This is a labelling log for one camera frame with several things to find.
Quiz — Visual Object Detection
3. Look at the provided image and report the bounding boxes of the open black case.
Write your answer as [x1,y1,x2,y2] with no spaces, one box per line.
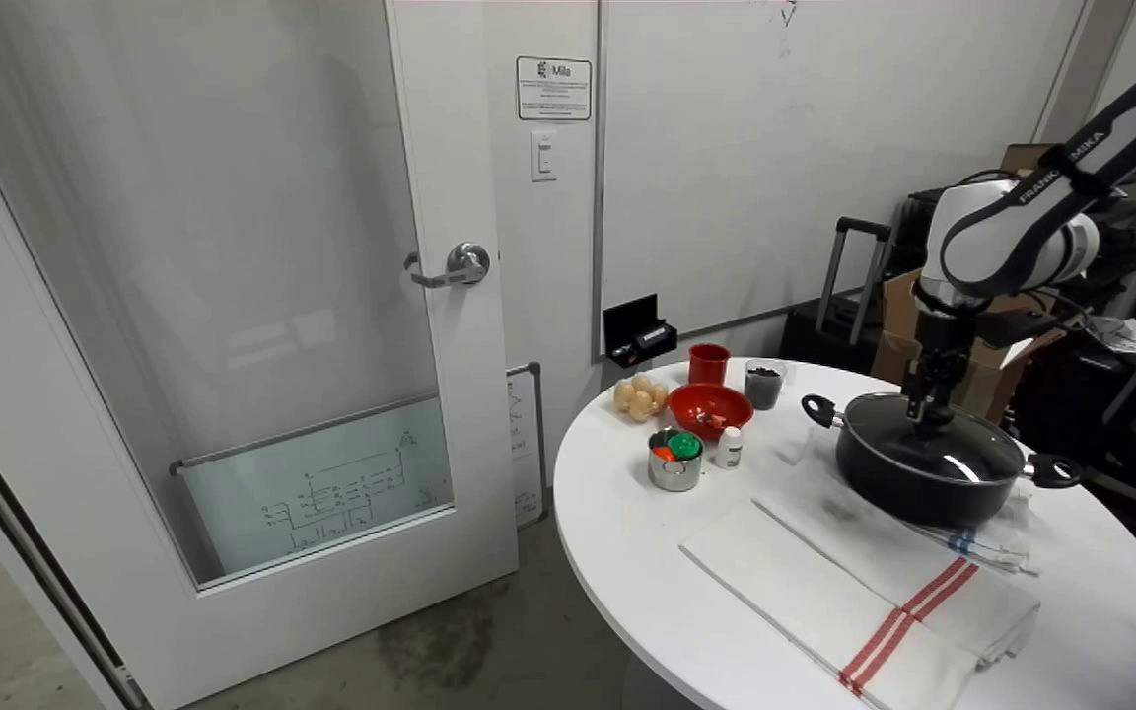
[601,291,683,372]

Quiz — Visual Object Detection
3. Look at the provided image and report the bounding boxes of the red bowl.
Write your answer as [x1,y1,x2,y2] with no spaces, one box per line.
[664,383,758,445]

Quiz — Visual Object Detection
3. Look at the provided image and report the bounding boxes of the white wall sign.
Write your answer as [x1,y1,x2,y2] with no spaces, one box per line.
[513,53,595,128]

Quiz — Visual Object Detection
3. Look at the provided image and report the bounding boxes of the white light switch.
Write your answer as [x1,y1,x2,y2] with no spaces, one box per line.
[526,128,559,184]

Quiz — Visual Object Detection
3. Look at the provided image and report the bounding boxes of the yellowish bread rolls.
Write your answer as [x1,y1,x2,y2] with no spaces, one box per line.
[613,372,675,425]

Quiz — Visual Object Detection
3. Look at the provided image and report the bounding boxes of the white towel with blue stripes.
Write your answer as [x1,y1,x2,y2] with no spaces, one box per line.
[939,516,1047,583]

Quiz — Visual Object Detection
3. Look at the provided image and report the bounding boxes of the silver door lever handle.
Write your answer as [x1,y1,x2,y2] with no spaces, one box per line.
[401,240,493,291]

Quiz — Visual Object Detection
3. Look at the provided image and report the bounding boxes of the black suitcase with pull handle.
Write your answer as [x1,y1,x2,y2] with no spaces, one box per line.
[779,213,894,376]

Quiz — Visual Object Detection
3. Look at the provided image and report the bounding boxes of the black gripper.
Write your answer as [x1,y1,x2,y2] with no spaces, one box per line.
[902,328,968,425]

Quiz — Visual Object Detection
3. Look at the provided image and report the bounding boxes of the brown cardboard box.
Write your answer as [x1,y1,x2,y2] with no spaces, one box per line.
[871,266,1059,425]

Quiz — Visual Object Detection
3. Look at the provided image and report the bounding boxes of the red mug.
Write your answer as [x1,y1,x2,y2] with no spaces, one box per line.
[688,338,735,392]

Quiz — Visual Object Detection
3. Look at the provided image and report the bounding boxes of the white door with frosted glass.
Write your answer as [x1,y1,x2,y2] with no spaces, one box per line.
[0,0,522,710]

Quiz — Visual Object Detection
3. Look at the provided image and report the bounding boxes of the clear cup with dark contents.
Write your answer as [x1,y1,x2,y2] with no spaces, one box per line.
[741,363,787,413]

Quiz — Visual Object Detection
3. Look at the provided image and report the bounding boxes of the steel cup with toy vegetables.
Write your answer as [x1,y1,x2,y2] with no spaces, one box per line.
[642,425,710,499]

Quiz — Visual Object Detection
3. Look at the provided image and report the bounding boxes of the white towel with red stripes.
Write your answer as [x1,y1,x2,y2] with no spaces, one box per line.
[675,486,1047,710]

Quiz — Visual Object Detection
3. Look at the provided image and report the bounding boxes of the small white bottle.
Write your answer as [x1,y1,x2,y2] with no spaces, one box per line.
[710,421,746,472]

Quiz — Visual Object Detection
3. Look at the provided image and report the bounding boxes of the black cluttered workstation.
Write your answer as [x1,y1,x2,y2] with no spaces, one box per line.
[1015,188,1136,558]

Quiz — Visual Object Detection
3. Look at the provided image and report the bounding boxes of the glass lid with black knob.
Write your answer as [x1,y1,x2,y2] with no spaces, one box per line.
[839,392,1029,489]

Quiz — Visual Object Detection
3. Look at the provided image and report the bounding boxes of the black cooking pan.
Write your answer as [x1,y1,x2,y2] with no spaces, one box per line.
[799,392,1085,533]

